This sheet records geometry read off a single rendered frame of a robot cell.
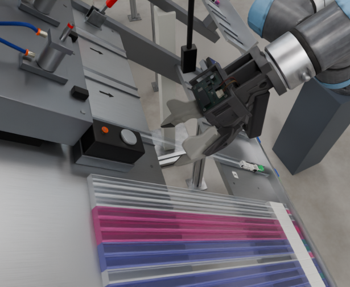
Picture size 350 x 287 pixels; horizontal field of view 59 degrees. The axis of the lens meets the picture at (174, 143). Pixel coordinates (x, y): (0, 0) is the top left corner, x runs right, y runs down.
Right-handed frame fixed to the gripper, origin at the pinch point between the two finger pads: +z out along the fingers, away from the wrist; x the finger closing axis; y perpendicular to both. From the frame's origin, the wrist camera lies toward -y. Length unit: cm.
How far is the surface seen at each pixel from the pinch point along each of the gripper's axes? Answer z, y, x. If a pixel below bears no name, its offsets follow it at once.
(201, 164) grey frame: 22, -72, -32
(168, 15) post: -4, -20, -57
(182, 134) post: 32, -91, -65
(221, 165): -2.4, -13.3, 1.7
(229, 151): -3.9, -19.2, -3.4
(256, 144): -8.6, -31.4, -7.4
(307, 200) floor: -7, -118, -11
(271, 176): -8.1, -31.5, 1.9
